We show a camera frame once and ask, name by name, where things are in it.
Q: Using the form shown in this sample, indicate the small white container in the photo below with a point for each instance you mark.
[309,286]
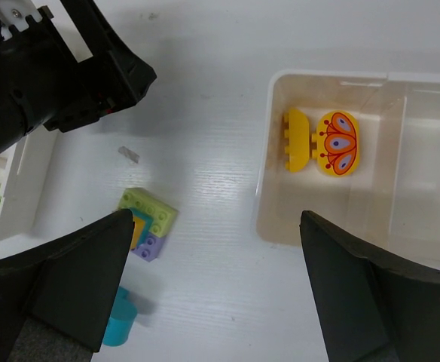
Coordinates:
[23,170]

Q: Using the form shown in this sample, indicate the purple lego plate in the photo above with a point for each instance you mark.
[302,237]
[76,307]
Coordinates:
[150,249]

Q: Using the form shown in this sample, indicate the teal lego in stack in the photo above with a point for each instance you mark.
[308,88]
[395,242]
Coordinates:
[148,219]

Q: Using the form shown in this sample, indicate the yellow lego in container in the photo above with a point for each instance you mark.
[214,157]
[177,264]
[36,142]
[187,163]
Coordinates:
[297,135]

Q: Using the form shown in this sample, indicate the clear tape scrap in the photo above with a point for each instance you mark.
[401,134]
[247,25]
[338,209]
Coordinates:
[129,154]

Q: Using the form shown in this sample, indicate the green lego plate in stack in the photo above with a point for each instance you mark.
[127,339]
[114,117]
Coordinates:
[163,215]

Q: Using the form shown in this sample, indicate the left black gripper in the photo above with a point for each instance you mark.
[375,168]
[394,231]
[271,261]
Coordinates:
[41,82]

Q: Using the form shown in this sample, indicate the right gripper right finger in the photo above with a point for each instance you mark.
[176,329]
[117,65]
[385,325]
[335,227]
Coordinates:
[372,304]

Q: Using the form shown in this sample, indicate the teal lego brick stack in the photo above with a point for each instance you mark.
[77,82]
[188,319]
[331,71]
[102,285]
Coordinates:
[121,319]

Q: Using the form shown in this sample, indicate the large white divided container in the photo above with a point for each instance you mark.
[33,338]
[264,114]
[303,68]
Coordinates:
[392,198]

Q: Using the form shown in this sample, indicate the butterfly printed yellow lego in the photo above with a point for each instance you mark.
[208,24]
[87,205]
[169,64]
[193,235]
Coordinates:
[336,144]

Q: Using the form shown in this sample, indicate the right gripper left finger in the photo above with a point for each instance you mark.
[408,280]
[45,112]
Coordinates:
[56,299]

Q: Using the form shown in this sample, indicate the yellow square lego brick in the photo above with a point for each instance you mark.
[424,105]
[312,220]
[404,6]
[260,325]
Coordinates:
[139,225]

